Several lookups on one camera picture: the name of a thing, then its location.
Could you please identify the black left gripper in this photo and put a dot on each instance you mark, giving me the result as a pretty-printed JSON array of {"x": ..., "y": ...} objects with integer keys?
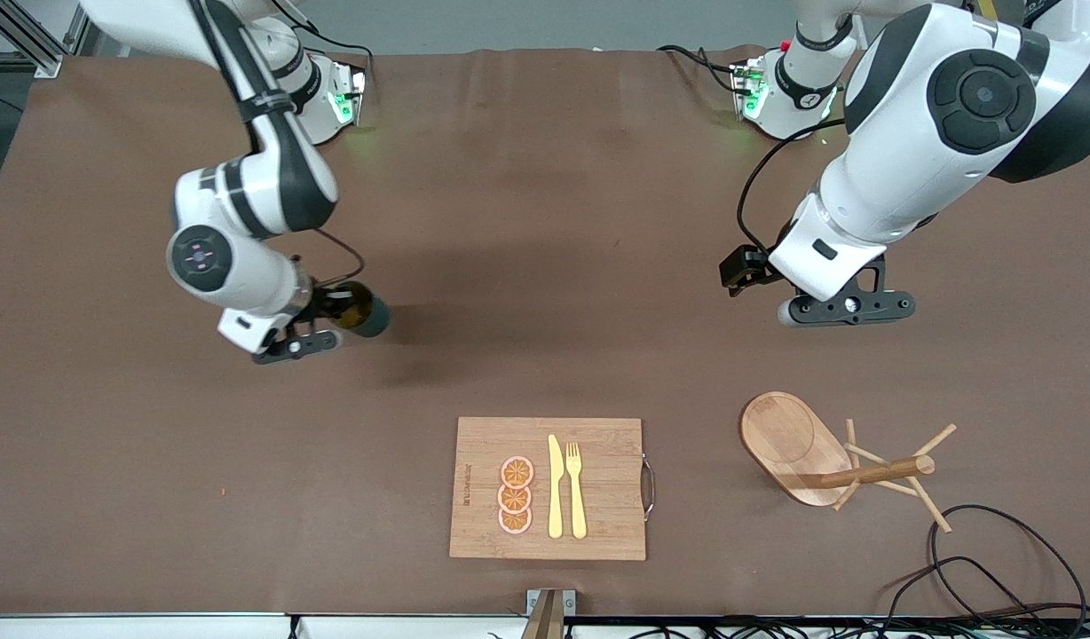
[{"x": 742, "y": 266}]

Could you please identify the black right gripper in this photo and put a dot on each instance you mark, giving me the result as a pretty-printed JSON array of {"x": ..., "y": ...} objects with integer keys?
[{"x": 325, "y": 303}]

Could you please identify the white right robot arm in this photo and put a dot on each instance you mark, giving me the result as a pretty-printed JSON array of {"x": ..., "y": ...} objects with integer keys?
[{"x": 279, "y": 177}]

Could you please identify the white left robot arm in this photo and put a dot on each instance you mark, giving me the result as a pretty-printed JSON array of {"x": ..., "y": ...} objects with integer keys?
[{"x": 909, "y": 106}]

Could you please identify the wooden mug rack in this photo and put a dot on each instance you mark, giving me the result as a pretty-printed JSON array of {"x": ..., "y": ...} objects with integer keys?
[{"x": 785, "y": 439}]

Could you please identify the orange slice toy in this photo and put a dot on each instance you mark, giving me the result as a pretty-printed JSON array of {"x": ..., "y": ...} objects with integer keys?
[
  {"x": 515, "y": 521},
  {"x": 515, "y": 499},
  {"x": 517, "y": 472}
]

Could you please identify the brown table cover sheet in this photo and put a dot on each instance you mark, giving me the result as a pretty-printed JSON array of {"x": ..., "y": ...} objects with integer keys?
[{"x": 154, "y": 488}]

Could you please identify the yellow plastic fork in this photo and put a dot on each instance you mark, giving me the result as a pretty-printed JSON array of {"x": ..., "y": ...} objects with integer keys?
[{"x": 578, "y": 506}]

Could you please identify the yellow plastic knife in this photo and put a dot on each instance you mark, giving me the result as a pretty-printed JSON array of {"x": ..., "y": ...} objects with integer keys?
[{"x": 556, "y": 497}]

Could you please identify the metal bracket with wooden bar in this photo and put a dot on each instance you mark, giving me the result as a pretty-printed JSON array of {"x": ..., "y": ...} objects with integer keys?
[{"x": 549, "y": 617}]

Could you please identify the aluminium frame profile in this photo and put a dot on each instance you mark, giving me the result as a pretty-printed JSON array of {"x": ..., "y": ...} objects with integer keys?
[{"x": 30, "y": 40}]

